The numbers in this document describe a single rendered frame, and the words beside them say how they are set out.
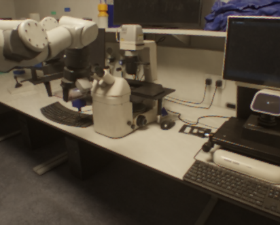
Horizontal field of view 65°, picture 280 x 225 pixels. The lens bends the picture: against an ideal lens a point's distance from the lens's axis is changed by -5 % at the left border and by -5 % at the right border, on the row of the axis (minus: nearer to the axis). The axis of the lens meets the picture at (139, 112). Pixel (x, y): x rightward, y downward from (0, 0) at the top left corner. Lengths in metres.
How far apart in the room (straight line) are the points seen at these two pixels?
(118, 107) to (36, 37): 0.63
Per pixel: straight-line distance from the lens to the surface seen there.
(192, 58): 1.69
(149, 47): 1.37
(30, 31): 0.58
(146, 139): 1.18
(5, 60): 0.56
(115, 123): 1.14
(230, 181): 0.92
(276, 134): 1.01
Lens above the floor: 1.31
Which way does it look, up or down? 22 degrees down
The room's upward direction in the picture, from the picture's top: straight up
